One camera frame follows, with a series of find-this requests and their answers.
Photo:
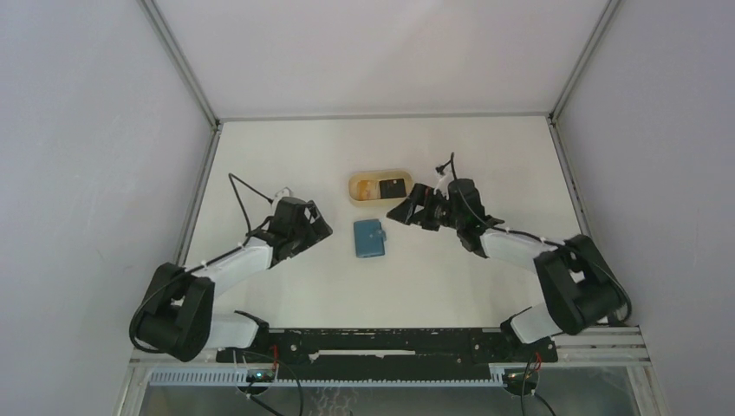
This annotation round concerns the white slotted cable duct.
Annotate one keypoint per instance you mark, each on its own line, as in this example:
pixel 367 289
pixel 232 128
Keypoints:
pixel 253 377

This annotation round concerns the blue leather card holder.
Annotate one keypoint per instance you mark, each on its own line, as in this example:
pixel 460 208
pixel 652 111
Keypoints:
pixel 369 238

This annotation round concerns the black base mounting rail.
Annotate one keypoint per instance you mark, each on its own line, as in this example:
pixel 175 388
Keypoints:
pixel 415 352

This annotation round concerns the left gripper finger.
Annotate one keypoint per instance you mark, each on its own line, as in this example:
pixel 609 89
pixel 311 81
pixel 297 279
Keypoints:
pixel 316 231
pixel 313 214

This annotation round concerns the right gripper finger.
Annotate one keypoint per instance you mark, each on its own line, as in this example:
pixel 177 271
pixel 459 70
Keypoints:
pixel 408 213
pixel 420 194

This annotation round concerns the gold card in pocket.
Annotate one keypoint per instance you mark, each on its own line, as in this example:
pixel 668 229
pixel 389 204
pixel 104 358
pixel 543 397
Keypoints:
pixel 368 189

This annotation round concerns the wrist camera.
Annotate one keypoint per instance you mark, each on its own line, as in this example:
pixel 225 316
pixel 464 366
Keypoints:
pixel 283 193
pixel 444 177

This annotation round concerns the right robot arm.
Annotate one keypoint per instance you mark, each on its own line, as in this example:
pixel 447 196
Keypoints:
pixel 579 288

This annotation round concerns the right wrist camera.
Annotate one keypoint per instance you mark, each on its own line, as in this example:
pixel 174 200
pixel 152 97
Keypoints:
pixel 444 177

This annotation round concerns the black card in tray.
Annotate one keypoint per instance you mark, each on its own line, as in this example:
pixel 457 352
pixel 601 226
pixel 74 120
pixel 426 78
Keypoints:
pixel 393 188

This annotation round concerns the beige oval tray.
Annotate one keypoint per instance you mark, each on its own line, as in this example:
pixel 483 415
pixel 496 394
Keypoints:
pixel 378 175

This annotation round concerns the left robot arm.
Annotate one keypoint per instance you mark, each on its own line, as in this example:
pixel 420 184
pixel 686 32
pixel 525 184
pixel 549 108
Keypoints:
pixel 177 317

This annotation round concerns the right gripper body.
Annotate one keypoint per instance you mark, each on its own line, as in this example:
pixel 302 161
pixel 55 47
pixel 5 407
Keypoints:
pixel 439 212

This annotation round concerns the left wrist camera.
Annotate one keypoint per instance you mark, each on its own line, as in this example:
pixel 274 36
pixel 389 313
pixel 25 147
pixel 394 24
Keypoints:
pixel 283 193

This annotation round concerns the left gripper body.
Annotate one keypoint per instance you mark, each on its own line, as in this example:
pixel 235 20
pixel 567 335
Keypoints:
pixel 301 236

